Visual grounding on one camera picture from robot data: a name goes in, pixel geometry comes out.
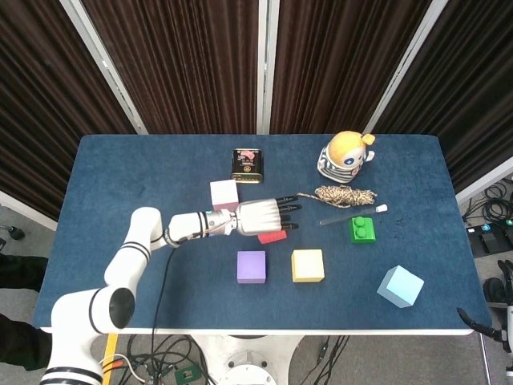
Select green electronics box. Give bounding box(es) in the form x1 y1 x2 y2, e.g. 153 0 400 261
173 366 200 385

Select black coiled floor cables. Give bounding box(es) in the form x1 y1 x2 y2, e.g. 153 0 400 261
463 175 513 225

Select pink cube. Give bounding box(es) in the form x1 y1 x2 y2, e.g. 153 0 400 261
209 180 240 212

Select clear pipette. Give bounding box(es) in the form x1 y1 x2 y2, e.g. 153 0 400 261
319 204 389 226

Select blue table cloth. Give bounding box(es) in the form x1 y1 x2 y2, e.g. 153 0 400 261
34 134 494 332

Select coiled tan braided rope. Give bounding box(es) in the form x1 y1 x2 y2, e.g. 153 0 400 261
297 184 378 209

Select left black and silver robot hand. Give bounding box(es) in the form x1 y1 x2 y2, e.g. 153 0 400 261
236 194 302 237

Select yellow striped plush toy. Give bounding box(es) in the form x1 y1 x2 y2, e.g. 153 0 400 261
317 131 377 184

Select tangled floor cables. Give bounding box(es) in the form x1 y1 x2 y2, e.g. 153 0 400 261
99 334 216 385

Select white partition frame post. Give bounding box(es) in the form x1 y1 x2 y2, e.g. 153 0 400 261
59 0 149 136
362 0 450 136
256 0 281 136

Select orange-red cube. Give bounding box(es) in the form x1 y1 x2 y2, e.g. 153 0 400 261
257 229 289 245

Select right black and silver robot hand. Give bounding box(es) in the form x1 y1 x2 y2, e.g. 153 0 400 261
456 259 513 345

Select black hanging cable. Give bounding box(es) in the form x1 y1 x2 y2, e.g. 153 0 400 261
298 334 350 385

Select gold black tin can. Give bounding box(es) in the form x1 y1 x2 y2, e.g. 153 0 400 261
229 148 265 185

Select white partition base rail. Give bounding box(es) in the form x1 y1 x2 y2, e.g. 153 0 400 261
0 190 59 233
455 155 513 205

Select purple cube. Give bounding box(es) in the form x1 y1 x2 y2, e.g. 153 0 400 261
236 250 268 285

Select dark brown pleated curtain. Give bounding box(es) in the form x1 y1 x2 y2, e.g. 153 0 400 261
82 0 260 136
269 0 433 136
0 0 138 221
373 0 513 194

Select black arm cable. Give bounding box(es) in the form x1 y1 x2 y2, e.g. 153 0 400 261
150 236 189 338

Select yellow cube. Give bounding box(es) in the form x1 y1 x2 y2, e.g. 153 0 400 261
290 249 325 284

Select person in dark clothing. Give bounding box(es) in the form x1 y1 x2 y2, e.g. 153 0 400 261
0 252 54 372

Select green toy brick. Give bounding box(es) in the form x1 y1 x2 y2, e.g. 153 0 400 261
349 215 378 245

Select yellow floor tape strip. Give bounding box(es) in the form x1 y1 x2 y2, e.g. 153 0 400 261
99 334 120 385

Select black chair caster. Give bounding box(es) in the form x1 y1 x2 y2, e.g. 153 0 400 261
0 224 26 241

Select light blue cube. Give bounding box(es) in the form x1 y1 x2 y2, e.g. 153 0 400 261
376 265 425 309

